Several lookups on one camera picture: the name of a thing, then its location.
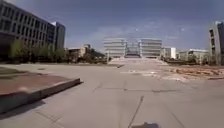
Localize robot's own part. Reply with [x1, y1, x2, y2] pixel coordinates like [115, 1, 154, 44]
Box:
[131, 122, 160, 128]

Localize small white building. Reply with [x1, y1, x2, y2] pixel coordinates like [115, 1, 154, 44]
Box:
[162, 46, 177, 60]

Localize grey multi-storey building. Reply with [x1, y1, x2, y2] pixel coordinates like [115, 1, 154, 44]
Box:
[208, 21, 224, 66]

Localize white twin-block building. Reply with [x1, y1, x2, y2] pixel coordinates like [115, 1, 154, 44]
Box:
[102, 37, 163, 60]

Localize row of trees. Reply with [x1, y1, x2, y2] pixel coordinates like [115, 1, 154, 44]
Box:
[8, 39, 70, 64]

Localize grass strip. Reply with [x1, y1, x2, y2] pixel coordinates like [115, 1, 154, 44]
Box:
[0, 66, 30, 80]

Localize low pale building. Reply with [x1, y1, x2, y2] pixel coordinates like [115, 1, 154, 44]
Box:
[178, 48, 211, 65]

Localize dug-up rubble patch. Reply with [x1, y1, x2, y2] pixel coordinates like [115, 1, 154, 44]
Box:
[159, 65, 224, 81]

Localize low brown building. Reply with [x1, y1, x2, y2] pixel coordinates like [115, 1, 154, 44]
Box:
[66, 43, 108, 64]

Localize wide stone steps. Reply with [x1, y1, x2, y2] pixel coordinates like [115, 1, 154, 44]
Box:
[108, 57, 170, 66]

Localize grey paved plaza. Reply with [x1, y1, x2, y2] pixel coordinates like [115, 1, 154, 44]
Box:
[0, 58, 224, 128]

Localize large dark building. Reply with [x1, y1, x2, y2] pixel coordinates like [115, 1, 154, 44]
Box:
[0, 0, 67, 63]

